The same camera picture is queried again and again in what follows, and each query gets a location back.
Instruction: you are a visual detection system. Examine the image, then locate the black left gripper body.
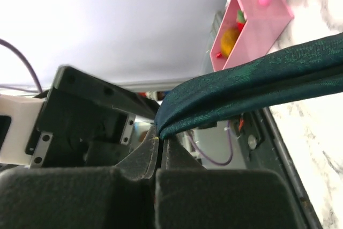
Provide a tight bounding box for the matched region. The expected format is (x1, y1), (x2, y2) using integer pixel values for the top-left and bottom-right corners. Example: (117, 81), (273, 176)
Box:
(26, 66), (158, 168)

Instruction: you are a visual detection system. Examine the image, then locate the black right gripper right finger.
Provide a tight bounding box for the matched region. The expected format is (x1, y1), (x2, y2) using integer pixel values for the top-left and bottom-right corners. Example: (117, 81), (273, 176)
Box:
(158, 136), (205, 171)

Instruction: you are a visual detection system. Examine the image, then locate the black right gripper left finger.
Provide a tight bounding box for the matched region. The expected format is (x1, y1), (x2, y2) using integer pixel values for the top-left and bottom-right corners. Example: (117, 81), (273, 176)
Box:
(115, 125), (161, 181)

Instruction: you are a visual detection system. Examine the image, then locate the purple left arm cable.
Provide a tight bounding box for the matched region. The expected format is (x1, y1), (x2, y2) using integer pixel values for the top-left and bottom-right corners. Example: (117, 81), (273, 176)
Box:
(0, 38), (43, 94)

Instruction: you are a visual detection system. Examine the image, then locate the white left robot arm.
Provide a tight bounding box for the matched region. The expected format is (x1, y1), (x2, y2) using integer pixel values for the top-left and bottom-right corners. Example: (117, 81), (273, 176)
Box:
(1, 66), (159, 167)

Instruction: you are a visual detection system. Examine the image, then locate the pink narrow bin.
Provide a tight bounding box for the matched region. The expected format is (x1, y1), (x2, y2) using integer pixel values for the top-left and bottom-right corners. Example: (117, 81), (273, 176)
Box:
(210, 0), (294, 72)

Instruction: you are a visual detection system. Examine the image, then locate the yellow toy fruit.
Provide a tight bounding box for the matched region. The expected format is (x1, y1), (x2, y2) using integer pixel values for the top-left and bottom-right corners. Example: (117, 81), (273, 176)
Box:
(220, 28), (240, 58)

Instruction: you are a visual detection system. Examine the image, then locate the dark green necktie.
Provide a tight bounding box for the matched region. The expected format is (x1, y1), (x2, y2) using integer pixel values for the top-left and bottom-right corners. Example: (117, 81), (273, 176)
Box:
(155, 34), (342, 139)

